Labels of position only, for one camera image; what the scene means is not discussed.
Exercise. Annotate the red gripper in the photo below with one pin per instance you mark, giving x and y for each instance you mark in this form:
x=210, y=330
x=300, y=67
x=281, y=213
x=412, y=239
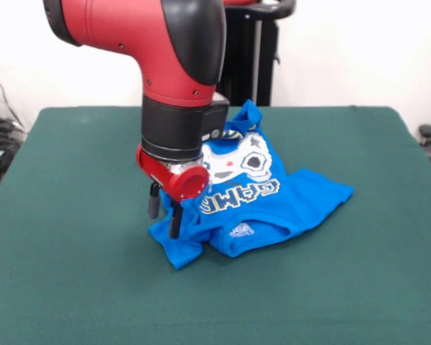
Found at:
x=176, y=179

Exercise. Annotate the blue printed t-shirt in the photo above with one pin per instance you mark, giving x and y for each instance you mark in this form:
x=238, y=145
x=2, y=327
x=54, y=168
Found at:
x=273, y=208

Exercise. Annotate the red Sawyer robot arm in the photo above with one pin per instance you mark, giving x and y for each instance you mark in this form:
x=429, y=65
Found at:
x=158, y=72

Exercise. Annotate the dark green table cloth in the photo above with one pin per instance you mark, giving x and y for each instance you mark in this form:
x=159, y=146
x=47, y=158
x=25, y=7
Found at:
x=93, y=287

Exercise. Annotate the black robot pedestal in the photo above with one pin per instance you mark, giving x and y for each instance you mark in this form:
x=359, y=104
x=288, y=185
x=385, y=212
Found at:
x=251, y=54

